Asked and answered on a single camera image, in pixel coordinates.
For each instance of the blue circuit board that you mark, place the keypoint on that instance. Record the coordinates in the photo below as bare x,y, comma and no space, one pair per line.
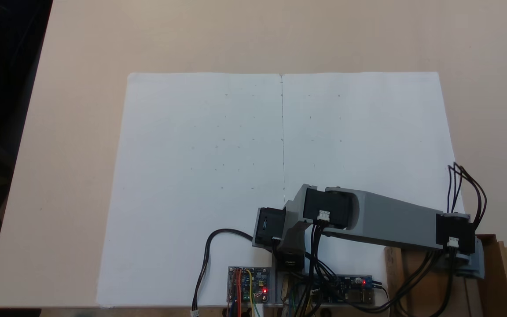
354,296

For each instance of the white paper sheet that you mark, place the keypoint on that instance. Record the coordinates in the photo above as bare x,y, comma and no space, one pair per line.
183,176
368,132

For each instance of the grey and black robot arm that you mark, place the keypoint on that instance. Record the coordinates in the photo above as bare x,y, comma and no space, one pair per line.
390,220

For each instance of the brown cardboard box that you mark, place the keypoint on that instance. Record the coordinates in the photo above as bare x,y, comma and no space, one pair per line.
493,286

